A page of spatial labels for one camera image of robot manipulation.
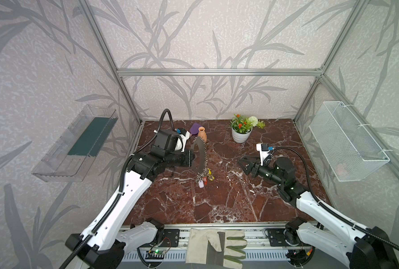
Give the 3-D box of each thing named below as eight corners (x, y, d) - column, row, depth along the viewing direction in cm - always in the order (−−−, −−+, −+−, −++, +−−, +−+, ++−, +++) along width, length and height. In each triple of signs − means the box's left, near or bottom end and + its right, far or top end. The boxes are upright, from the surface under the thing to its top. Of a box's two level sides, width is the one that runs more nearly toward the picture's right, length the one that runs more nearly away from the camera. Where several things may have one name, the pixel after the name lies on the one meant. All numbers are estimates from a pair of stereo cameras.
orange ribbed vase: (201, 145, 109) (200, 133, 99) (198, 141, 111) (196, 128, 101) (207, 143, 111) (206, 130, 101) (203, 138, 113) (202, 125, 103)
